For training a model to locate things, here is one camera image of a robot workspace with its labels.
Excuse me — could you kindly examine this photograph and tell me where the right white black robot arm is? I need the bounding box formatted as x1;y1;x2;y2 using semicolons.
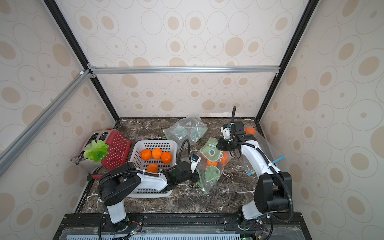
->
217;107;295;231

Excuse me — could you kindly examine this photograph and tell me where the silver aluminium rail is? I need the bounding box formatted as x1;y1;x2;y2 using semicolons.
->
84;65;280;76
1;70;91;175

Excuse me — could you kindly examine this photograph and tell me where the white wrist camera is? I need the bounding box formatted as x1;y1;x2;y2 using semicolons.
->
190;154;201;173
220;125;231;140

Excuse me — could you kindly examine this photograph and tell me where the white perforated plastic basket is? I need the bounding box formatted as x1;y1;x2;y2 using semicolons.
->
128;140;177;199

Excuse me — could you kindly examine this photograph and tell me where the silver aluminium left rail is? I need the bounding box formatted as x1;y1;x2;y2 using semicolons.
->
1;70;91;175

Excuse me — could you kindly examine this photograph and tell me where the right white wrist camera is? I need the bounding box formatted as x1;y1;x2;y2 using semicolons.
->
220;125;231;140

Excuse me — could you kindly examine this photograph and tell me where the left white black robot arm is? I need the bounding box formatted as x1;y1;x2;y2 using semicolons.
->
97;140;202;232

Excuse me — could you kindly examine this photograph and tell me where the black corner post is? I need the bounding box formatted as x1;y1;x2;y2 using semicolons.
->
255;0;320;124
44;0;121;123

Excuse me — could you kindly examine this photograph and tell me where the black left corner post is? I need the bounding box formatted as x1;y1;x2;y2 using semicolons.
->
44;0;121;123

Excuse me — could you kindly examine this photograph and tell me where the silver aluminium back rail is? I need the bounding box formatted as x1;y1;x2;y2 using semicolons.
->
84;65;280;76

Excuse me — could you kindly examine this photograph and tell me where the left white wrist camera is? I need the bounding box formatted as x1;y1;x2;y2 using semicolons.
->
190;154;201;173

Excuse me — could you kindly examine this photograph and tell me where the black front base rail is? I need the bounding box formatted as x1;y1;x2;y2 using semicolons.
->
53;213;311;240

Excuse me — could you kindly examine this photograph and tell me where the black right corner post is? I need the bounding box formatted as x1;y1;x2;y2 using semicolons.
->
255;0;320;124

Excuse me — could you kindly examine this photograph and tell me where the green toy lettuce leaf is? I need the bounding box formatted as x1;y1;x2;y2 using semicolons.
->
84;140;110;163

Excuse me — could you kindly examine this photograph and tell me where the blue-seal clear zip-top bag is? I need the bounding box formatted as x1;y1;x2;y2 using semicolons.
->
241;131;285;177

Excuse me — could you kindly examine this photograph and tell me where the orange toy mandarin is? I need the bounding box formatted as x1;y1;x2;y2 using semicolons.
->
161;152;173;164
152;149;163;160
141;149;152;161
147;164;159;174

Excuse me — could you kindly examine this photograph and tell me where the green-seal clear zip-top bag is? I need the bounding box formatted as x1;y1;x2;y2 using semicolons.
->
197;138;231;194

